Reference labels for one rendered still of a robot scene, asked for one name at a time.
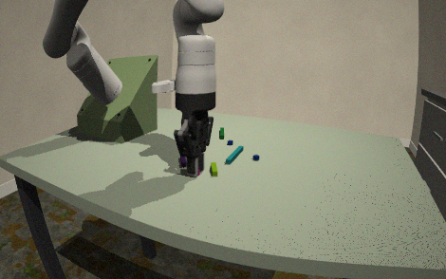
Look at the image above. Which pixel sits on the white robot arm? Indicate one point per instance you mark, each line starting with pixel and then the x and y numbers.
pixel 195 57

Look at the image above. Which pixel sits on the purple rod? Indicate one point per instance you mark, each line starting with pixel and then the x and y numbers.
pixel 183 162

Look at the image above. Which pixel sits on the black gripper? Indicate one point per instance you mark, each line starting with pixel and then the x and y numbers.
pixel 196 128

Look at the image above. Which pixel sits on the turquoise rod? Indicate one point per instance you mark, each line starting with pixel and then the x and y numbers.
pixel 234 155

